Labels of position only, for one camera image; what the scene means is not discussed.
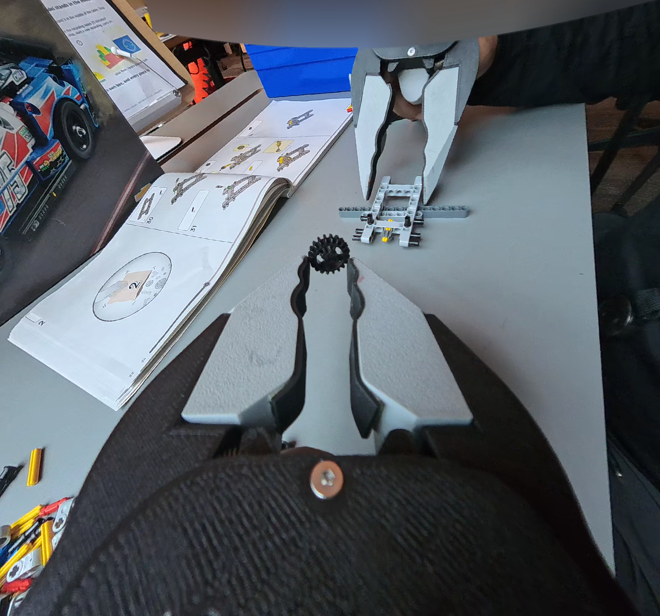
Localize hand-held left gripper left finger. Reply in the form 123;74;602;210
181;257;311;444

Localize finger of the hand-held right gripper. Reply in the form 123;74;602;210
422;67;461;203
354;74;395;202

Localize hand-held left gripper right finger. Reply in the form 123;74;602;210
347;258;474;453

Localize grey lego frame assembly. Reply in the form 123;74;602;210
353;176;427;249

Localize black lego gear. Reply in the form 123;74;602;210
308;234;351;272

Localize person's right forearm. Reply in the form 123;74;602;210
466;0;660;110

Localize long grey lego beam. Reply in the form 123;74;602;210
339;204;471;218

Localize lego instruction booklet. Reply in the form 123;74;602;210
8;98;354;411

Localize lego box with car picture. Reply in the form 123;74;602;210
0;0;166;328

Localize pile of colourful lego pieces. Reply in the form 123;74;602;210
0;496;75;609

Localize person's right hand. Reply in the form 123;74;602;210
475;36;500;83

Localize blue plastic bin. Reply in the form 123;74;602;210
245;44;360;99

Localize orange object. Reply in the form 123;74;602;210
185;56;209;106

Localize white flat tray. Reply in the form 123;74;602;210
139;135;182;163

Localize printed instruction sign sheet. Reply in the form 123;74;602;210
10;0;189;132

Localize dark chair frame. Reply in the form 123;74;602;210
588;92;660;215

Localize black strap with buckle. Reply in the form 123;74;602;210
598;286;660;330

